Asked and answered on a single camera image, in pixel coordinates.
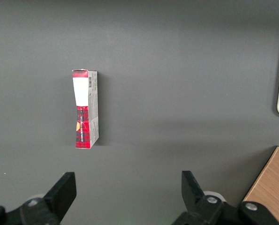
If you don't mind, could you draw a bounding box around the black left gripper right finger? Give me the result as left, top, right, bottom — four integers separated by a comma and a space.
171, 170, 239, 225

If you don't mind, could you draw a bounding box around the light wooden drawer cabinet body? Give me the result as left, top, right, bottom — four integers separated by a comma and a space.
243, 146, 279, 225

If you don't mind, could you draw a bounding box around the red tartan cardboard box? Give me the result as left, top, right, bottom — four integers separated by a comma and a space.
71, 69, 100, 150

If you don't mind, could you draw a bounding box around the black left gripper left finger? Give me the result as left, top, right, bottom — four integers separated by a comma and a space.
5, 172, 77, 225

